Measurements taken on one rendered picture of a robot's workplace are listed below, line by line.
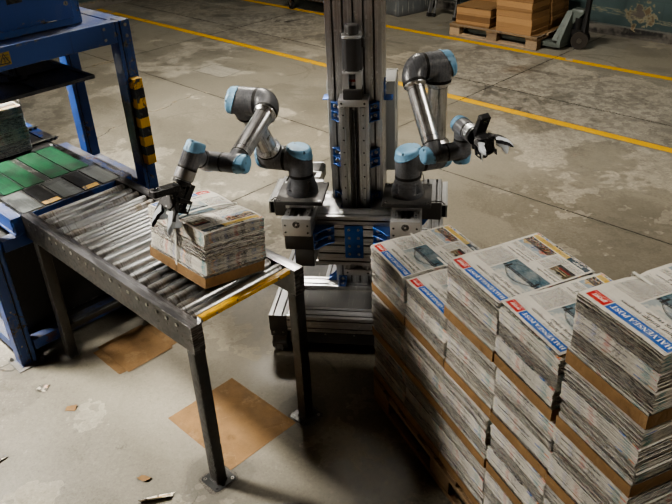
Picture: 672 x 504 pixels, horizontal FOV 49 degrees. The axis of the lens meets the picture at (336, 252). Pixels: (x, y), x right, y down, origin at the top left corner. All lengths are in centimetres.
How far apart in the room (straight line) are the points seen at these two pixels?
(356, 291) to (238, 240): 118
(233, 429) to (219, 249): 99
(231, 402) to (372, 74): 164
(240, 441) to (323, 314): 75
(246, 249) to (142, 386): 117
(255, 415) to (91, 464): 73
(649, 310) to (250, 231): 151
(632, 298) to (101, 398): 257
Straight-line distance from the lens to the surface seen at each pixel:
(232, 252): 277
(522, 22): 880
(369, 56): 333
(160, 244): 295
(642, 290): 197
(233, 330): 396
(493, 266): 240
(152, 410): 357
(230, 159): 277
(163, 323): 281
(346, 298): 375
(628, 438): 196
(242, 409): 347
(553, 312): 222
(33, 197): 387
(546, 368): 213
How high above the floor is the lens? 233
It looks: 31 degrees down
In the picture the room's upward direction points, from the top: 3 degrees counter-clockwise
